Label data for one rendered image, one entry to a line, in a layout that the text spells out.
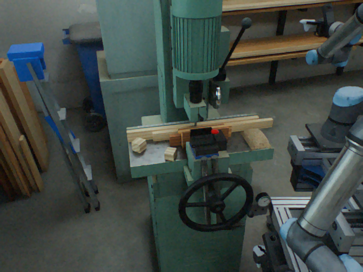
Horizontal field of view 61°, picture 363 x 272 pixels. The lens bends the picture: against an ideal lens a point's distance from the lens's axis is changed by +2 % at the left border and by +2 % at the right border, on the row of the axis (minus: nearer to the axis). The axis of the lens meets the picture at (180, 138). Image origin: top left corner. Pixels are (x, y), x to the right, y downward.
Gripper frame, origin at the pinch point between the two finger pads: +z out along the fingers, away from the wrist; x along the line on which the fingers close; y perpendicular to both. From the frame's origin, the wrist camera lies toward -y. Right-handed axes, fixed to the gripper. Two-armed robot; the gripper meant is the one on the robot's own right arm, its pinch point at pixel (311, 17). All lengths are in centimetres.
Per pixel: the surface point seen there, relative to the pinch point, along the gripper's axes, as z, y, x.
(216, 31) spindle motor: -58, -24, -76
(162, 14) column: -32, -27, -89
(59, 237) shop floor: -11, 100, -179
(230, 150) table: -65, 24, -76
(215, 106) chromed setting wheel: -43, 14, -74
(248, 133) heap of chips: -59, 22, -65
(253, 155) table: -68, 27, -67
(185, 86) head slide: -42, 2, -86
